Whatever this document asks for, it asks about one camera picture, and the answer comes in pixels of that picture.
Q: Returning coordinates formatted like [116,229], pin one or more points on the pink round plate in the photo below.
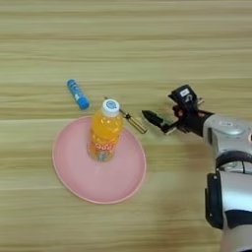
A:
[98,180]

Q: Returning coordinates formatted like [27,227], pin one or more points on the blue glue stick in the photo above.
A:
[78,94]

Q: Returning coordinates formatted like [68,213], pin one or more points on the orange juice bottle white cap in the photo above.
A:
[105,131]

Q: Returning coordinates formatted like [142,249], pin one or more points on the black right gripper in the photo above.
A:
[193,119]

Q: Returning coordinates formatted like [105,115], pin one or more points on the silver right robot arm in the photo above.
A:
[233,197]

